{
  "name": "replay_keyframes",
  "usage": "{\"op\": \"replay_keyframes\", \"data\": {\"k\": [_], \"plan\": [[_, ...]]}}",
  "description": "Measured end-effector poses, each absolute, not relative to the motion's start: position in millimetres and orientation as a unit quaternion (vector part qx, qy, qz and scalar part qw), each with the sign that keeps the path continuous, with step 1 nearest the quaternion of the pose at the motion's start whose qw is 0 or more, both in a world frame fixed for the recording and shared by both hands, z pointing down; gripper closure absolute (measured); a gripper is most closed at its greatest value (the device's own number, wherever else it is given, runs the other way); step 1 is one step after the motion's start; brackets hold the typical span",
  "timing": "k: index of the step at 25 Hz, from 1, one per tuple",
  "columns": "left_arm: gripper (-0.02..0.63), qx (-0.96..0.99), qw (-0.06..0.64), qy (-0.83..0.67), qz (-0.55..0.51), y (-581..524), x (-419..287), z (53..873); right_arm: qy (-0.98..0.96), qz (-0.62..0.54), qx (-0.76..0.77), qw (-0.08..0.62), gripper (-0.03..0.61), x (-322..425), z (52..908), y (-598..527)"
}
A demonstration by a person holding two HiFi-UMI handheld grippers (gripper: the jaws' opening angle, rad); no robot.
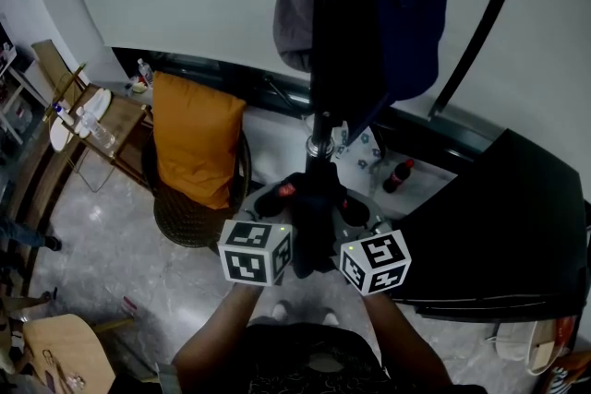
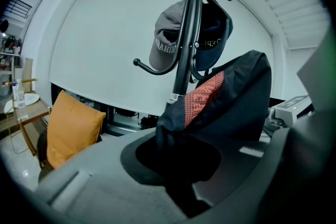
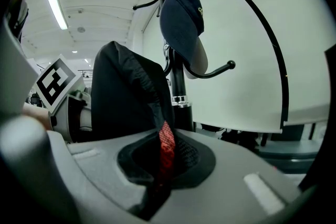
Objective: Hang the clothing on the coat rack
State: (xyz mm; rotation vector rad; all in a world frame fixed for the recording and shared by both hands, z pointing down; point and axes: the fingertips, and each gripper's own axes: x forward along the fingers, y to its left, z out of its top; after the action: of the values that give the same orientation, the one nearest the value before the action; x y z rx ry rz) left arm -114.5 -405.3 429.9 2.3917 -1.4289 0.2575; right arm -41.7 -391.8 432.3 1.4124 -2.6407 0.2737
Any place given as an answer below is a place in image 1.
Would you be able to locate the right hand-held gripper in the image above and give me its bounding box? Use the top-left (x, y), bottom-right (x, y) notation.
top-left (330, 192), bottom-right (412, 295)

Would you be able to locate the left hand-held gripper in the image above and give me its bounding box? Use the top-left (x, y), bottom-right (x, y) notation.
top-left (217, 184), bottom-right (294, 288)

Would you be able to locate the black garment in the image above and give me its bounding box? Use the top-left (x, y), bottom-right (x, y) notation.
top-left (256, 161), bottom-right (348, 281)

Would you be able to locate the black coat stand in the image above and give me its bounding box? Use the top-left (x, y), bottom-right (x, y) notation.
top-left (304, 0), bottom-right (516, 174)

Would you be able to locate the person's right forearm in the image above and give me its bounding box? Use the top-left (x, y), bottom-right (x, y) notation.
top-left (364, 293), bottom-right (457, 394)

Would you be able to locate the person's left forearm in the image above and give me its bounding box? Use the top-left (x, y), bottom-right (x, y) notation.
top-left (173, 283), bottom-right (265, 394)

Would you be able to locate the cola bottle with red cap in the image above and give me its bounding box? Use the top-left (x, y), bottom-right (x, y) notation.
top-left (381, 159), bottom-right (416, 196)

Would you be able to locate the dark wooden chair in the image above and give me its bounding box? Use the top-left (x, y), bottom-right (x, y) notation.
top-left (140, 124), bottom-right (253, 251)

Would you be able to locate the white floral bag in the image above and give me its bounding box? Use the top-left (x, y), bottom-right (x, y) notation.
top-left (334, 124), bottom-right (385, 175)

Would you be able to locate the person's white left shoe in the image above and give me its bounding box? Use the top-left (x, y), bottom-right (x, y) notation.
top-left (271, 300), bottom-right (293, 322)

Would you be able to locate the black cabinet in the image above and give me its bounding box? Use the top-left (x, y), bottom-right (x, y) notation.
top-left (392, 128), bottom-right (590, 322)

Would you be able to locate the wooden shelf cart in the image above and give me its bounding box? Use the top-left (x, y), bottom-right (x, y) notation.
top-left (43, 62), bottom-right (154, 186)

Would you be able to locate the person's black printed t-shirt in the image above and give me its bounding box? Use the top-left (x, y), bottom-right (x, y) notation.
top-left (247, 322), bottom-right (394, 394)

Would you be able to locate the clear plastic water bottle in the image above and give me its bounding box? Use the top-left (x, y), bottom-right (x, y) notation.
top-left (137, 58), bottom-right (155, 88)
top-left (76, 105), bottom-right (117, 150)

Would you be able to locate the white oval dish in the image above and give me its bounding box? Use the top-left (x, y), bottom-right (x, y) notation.
top-left (76, 88), bottom-right (114, 140)

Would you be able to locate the dark blue cap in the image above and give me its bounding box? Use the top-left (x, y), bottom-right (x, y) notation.
top-left (322, 0), bottom-right (449, 147)

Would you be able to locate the grey cap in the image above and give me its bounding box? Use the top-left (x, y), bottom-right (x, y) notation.
top-left (271, 0), bottom-right (320, 72)

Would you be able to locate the white round basket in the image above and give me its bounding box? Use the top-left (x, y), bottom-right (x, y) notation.
top-left (488, 316), bottom-right (579, 378)

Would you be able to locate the white round side table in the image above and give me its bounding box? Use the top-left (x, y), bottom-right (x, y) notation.
top-left (49, 114), bottom-right (117, 196)

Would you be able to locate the white bottle with blue cap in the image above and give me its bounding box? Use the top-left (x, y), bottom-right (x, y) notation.
top-left (51, 101), bottom-right (76, 126)

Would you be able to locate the light wooden low table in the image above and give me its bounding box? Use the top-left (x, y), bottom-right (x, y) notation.
top-left (22, 313), bottom-right (136, 394)

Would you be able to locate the small cardboard box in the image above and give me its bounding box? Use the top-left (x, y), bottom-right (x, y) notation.
top-left (530, 339), bottom-right (556, 366)

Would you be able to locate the red packet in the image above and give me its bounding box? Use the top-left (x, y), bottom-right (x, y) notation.
top-left (553, 316), bottom-right (577, 348)

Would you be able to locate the brown cardboard board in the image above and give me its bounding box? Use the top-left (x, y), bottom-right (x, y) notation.
top-left (30, 40), bottom-right (78, 108)

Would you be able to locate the white desk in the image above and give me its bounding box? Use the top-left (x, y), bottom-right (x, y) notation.
top-left (0, 43), bottom-right (39, 145)

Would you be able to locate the orange bag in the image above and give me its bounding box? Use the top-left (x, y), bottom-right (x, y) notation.
top-left (544, 350), bottom-right (591, 394)

